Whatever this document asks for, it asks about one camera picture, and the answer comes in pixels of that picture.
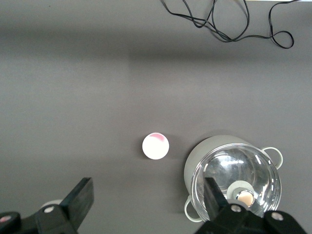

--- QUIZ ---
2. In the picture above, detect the grey-green two-handled pot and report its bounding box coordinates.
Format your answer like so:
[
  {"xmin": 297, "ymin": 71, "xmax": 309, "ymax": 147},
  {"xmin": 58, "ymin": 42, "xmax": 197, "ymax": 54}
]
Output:
[{"xmin": 184, "ymin": 135, "xmax": 284, "ymax": 223}]

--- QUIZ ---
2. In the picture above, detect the glass lid with metal knob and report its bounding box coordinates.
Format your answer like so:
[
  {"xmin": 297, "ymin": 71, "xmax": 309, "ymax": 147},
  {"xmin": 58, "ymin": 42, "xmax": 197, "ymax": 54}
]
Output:
[{"xmin": 191, "ymin": 143, "xmax": 282, "ymax": 221}]

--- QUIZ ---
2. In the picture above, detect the thin black tangled cable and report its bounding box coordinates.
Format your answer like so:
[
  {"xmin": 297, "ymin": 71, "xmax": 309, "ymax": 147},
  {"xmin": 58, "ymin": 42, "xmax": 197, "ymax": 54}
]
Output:
[{"xmin": 160, "ymin": 0, "xmax": 294, "ymax": 49}]

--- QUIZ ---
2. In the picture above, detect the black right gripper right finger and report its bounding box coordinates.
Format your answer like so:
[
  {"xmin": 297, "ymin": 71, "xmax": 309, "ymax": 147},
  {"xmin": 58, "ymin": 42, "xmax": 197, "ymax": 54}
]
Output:
[{"xmin": 195, "ymin": 177, "xmax": 307, "ymax": 234}]

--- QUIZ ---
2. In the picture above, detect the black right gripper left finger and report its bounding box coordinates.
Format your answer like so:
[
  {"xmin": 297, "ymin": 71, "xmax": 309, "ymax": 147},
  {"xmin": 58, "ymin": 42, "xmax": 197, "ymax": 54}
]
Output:
[{"xmin": 0, "ymin": 177, "xmax": 95, "ymax": 234}]

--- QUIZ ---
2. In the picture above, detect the pink plastic cup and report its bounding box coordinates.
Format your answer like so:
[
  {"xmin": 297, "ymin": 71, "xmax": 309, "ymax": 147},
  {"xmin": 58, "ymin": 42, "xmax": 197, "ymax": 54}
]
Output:
[{"xmin": 142, "ymin": 132, "xmax": 170, "ymax": 160}]

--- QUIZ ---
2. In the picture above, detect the dark grey table cover sheet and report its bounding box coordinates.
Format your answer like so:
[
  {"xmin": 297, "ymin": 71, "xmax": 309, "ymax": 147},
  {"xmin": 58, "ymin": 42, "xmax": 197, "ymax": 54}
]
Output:
[{"xmin": 0, "ymin": 0, "xmax": 312, "ymax": 234}]

